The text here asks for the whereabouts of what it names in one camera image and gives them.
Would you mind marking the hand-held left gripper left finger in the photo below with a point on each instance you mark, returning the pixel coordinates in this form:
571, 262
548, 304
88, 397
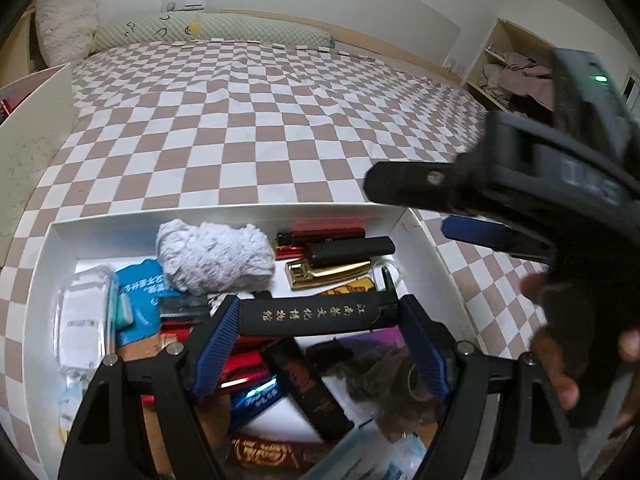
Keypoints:
215, 345

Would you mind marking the white shallow box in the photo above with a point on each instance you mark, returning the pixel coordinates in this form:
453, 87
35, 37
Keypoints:
115, 240

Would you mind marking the shiny blue lighter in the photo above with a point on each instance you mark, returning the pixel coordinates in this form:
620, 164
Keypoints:
257, 405

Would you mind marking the white wall switch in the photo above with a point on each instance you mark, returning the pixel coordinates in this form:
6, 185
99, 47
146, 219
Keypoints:
182, 1

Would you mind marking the person's right hand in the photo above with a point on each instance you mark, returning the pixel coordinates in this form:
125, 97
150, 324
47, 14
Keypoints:
555, 372

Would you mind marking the checkered bed sheet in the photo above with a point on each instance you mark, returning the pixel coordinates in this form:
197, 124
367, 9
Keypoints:
250, 135

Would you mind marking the clear plastic packet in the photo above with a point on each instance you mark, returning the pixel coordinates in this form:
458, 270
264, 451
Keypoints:
82, 320

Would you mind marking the wooden bed frame rail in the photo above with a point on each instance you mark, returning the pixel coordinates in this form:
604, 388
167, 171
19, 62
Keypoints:
400, 52

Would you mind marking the shiny red lighter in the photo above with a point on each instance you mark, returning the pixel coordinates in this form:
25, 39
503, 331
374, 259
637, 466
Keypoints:
245, 372

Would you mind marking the red gold lighter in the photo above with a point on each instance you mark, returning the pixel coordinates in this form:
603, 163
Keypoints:
350, 291

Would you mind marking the dark red black lighter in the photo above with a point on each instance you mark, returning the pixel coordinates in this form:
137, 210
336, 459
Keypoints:
320, 236

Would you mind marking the wooden bedside shelf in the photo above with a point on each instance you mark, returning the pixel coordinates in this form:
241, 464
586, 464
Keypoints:
22, 45

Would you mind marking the purple packet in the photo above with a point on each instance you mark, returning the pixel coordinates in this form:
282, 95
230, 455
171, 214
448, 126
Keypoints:
375, 340

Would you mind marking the clear pouch with round mirror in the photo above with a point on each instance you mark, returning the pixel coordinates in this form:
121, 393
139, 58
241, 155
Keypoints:
395, 390

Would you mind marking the pink clothes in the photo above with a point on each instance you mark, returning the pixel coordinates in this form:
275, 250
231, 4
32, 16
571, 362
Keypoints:
520, 75

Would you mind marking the matte black lighter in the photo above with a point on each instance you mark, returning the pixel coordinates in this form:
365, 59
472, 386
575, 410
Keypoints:
350, 251

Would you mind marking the grey lace cloth ball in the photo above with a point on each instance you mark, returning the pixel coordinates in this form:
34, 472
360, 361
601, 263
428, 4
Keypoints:
215, 257

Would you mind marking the wooden cubby shelf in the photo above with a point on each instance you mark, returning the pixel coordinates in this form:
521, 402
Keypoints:
510, 35

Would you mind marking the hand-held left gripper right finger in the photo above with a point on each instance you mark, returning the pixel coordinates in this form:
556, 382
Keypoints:
422, 355

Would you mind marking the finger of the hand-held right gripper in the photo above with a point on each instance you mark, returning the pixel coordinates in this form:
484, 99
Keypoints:
475, 231
415, 182

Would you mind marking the long green pillow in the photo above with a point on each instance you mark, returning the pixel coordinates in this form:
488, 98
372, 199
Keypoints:
225, 30

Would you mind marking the black lighter gold characters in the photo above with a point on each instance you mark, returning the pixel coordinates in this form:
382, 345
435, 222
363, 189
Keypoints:
320, 312

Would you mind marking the white deep box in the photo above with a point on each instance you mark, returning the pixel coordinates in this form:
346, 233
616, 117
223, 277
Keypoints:
30, 150

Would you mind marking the pale blue sachet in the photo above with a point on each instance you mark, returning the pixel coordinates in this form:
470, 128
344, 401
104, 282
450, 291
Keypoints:
365, 455

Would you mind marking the small wall outlet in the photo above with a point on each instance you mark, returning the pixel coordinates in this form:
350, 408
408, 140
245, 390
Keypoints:
453, 65

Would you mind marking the dark grey lighter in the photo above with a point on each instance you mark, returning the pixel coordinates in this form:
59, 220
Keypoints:
185, 306

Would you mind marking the red gold patterned pack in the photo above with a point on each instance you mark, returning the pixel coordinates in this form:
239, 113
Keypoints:
265, 452

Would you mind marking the bright blue sachet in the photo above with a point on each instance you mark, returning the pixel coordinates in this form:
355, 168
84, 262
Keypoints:
145, 290

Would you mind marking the black lighter red emblem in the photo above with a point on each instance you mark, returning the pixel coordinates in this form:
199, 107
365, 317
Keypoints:
305, 390

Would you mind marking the fluffy white pillow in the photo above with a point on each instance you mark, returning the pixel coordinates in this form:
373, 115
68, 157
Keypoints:
65, 25

